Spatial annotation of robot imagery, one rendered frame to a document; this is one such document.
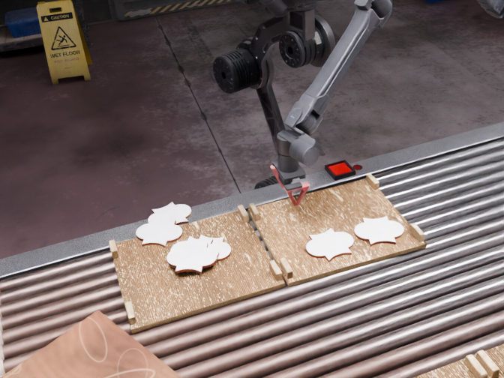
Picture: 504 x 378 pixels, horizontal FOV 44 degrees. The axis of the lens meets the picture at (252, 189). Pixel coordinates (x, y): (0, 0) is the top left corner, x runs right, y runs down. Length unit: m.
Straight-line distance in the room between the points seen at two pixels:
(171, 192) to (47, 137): 1.18
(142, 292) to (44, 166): 2.57
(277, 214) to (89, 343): 0.71
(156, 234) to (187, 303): 0.30
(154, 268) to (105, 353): 0.40
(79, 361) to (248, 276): 0.51
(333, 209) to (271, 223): 0.19
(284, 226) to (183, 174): 2.03
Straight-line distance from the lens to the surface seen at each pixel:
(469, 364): 1.50
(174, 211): 1.96
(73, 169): 4.08
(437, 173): 2.12
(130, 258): 1.81
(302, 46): 2.39
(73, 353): 1.46
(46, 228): 3.63
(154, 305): 1.65
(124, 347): 1.43
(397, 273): 1.73
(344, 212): 1.89
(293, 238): 1.79
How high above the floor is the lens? 2.09
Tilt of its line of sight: 35 degrees down
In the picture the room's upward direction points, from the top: 5 degrees counter-clockwise
